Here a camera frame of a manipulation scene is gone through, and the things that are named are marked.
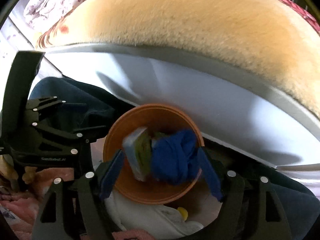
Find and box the white bed frame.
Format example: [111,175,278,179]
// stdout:
[46,43,319,184]

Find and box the white slipper yellow detail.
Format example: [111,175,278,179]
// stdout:
[104,191,204,239]

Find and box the beige floral fleece blanket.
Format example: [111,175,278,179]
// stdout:
[36,0,319,115]

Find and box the orange plastic trash bin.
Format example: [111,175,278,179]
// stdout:
[103,103,204,205]

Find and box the blue cloth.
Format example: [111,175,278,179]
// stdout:
[151,129,199,185]

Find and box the person's left hand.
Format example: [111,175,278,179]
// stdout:
[1,155,37,187]

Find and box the green striped medicine box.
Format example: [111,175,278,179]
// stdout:
[122,127,152,181]

